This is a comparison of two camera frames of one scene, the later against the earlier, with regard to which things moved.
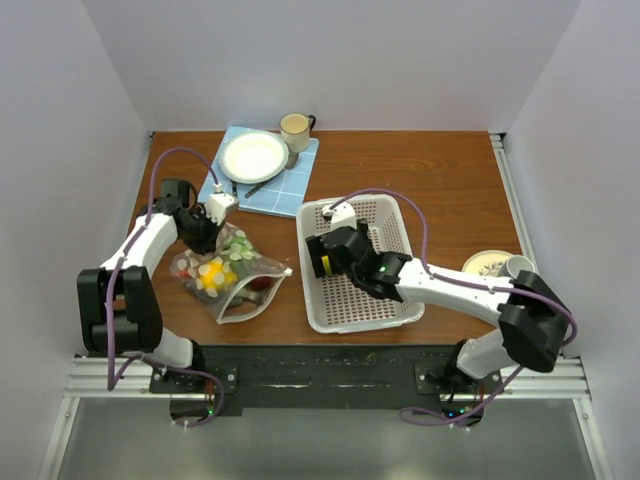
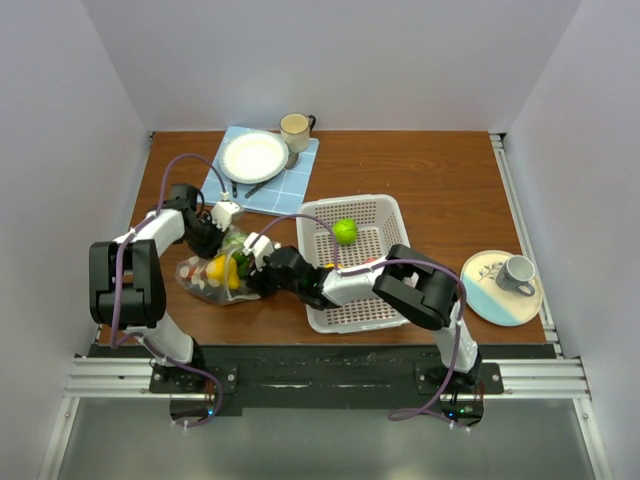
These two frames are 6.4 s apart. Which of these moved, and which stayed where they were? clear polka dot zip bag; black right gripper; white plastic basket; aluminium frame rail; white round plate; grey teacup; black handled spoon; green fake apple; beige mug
Moved: green fake apple; clear polka dot zip bag; black right gripper
Stayed: grey teacup; black handled spoon; aluminium frame rail; white plastic basket; white round plate; beige mug
